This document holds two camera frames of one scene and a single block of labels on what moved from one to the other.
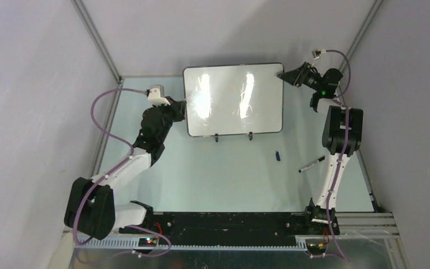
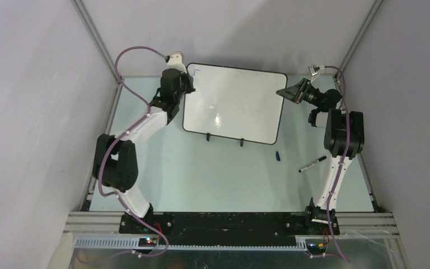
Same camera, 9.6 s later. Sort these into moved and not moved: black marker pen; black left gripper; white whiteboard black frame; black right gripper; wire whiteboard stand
Moved: wire whiteboard stand; black left gripper; black right gripper
Not moved: white whiteboard black frame; black marker pen
